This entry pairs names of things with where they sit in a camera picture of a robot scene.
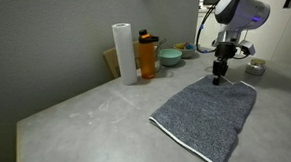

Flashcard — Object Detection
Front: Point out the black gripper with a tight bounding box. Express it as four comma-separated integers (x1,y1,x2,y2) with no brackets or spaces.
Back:
210,41,240,87

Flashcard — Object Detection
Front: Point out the blue-grey towel white trim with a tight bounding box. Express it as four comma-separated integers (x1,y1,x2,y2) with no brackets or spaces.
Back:
146,72,261,162

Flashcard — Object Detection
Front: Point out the white paper towel roll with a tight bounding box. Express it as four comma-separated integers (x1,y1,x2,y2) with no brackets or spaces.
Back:
111,21,139,87

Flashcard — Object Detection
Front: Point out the glass candle jar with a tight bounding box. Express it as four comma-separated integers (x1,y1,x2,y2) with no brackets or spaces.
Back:
243,58,268,78

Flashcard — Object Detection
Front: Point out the white bowl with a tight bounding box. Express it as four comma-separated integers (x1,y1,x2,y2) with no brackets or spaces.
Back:
173,41,198,60

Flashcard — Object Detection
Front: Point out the blue toy piece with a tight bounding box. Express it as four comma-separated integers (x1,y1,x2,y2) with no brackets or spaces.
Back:
184,42,196,51

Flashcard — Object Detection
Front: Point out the yellow toy piece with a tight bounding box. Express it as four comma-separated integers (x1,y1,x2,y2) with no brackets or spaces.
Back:
175,42,187,50

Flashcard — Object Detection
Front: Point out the teal bowl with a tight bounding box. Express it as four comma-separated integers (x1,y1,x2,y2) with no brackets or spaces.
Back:
157,47,184,68

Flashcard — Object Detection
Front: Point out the clear glass jar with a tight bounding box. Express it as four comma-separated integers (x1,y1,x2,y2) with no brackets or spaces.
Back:
152,38,169,72

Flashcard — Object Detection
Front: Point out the orange bottle black cap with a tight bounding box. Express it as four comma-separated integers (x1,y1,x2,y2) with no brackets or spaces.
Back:
137,28,162,80

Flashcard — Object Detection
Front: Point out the white cabinet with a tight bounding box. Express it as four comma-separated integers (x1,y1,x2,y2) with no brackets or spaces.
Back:
254,0,291,69

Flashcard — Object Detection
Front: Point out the wooden chair plain back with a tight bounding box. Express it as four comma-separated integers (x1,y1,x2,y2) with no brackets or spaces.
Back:
101,40,143,80

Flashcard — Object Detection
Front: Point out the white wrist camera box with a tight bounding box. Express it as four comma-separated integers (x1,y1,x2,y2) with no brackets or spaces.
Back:
238,39,256,57

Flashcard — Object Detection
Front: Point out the black cabinet handle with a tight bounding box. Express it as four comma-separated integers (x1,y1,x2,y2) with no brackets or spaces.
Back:
281,0,291,10

